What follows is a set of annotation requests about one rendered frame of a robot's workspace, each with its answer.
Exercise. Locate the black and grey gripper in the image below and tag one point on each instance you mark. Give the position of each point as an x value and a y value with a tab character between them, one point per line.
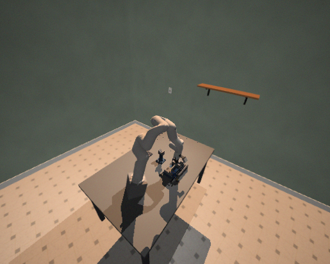
176	156

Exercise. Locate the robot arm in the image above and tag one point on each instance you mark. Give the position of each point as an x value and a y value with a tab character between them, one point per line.
144	143

